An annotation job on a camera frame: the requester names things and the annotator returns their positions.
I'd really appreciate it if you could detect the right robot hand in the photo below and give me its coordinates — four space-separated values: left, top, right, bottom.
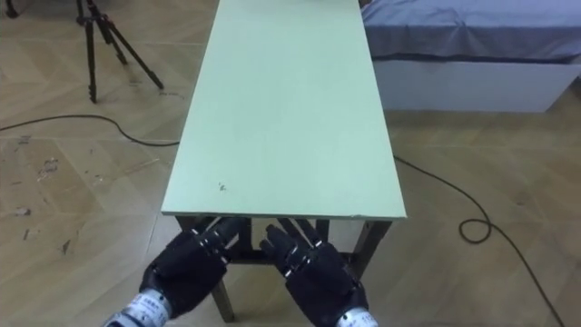
259 217 369 327

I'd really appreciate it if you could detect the black floor cable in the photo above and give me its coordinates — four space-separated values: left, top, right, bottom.
0 113 567 327

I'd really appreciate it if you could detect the light green desk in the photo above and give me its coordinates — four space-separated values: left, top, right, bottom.
161 0 409 323

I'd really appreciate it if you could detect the black tripod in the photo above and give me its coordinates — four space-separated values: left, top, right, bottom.
2 0 165 104

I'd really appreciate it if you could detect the grey bed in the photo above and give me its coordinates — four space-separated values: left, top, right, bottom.
360 0 581 114

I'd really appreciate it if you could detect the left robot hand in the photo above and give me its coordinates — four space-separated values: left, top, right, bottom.
138 215 250 319

